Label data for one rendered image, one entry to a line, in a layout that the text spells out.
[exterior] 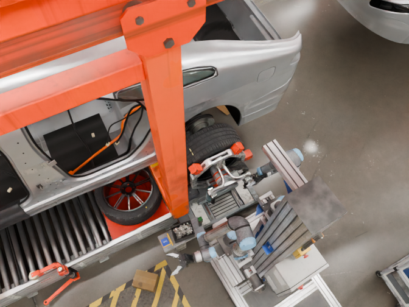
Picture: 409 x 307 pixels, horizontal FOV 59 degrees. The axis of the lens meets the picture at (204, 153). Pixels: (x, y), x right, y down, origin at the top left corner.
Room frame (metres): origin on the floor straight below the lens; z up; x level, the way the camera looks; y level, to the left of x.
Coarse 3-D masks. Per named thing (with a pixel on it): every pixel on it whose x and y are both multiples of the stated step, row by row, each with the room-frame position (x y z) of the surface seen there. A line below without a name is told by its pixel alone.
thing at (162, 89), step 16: (176, 48) 1.01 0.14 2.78; (144, 64) 0.95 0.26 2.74; (160, 64) 0.97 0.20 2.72; (176, 64) 1.01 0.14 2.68; (144, 80) 1.00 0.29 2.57; (160, 80) 0.97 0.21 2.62; (176, 80) 1.00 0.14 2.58; (144, 96) 1.06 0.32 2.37; (160, 96) 0.96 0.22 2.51; (176, 96) 1.00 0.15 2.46; (160, 112) 0.96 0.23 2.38; (176, 112) 1.00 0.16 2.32; (160, 128) 0.95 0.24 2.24; (176, 128) 0.99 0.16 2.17; (160, 144) 0.94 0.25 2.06; (176, 144) 0.99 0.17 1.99; (160, 160) 1.00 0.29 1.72; (176, 160) 0.98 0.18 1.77; (176, 176) 0.98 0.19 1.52; (176, 192) 0.97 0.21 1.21; (176, 208) 0.96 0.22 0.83
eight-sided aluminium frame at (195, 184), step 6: (228, 150) 1.41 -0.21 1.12; (216, 156) 1.35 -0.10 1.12; (228, 156) 1.36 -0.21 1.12; (234, 156) 1.39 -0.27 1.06; (240, 156) 1.43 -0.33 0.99; (204, 162) 1.30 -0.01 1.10; (210, 162) 1.29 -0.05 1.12; (216, 162) 1.30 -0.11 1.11; (204, 168) 1.25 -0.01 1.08; (198, 174) 1.22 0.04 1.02; (192, 180) 1.19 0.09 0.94; (210, 180) 1.33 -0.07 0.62; (192, 186) 1.19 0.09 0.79; (198, 186) 1.22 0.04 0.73; (204, 186) 1.25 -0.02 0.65
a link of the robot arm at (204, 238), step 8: (240, 216) 0.74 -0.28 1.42; (224, 224) 0.70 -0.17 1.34; (232, 224) 0.68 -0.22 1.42; (240, 224) 0.67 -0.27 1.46; (200, 232) 0.68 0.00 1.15; (208, 232) 0.67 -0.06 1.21; (216, 232) 0.66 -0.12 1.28; (224, 232) 0.65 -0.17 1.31; (200, 240) 0.62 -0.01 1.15; (208, 240) 0.62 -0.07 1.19
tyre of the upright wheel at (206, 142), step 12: (204, 132) 1.54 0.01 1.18; (216, 132) 1.56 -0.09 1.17; (228, 132) 1.59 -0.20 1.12; (192, 144) 1.44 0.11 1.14; (204, 144) 1.43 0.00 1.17; (216, 144) 1.43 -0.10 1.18; (228, 144) 1.46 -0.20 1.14; (192, 156) 1.34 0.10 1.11; (204, 156) 1.34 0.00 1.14; (204, 180) 1.34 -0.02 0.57
